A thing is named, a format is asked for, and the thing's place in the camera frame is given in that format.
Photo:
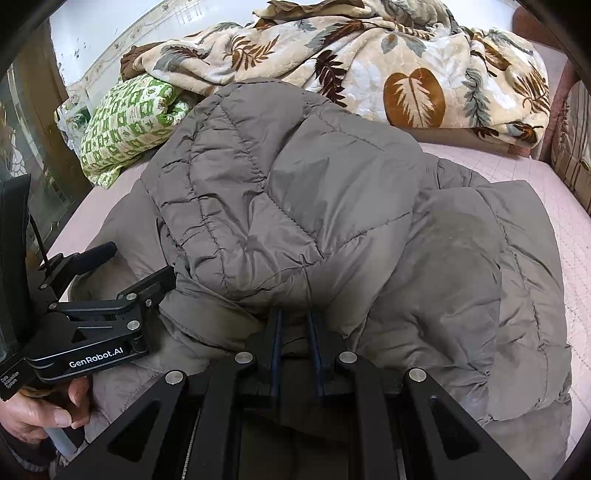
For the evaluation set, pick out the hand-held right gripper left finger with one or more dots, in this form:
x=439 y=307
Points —
x=277 y=350

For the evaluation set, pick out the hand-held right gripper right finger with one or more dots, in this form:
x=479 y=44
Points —
x=315 y=350

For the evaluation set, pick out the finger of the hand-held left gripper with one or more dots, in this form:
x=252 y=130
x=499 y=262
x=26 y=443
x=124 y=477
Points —
x=83 y=261
x=147 y=288

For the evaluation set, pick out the grey quilted puffer jacket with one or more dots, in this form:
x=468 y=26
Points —
x=323 y=207

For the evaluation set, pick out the person's left hand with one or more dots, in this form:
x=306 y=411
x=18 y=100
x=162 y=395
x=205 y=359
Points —
x=41 y=410

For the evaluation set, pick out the green patterned pillow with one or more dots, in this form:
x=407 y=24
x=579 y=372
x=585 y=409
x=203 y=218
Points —
x=129 y=124

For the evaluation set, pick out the floral printed plastic bag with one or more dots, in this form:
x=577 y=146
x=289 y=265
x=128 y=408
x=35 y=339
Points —
x=78 y=115

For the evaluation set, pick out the wooden door with stained glass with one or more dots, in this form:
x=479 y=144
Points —
x=32 y=92

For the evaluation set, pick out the brown cloth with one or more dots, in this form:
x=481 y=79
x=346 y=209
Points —
x=136 y=62

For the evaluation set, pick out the leaf print fleece blanket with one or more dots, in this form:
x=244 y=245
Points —
x=369 y=60

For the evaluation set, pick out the striped floral sofa cushion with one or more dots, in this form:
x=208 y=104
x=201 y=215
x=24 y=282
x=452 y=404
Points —
x=577 y=152

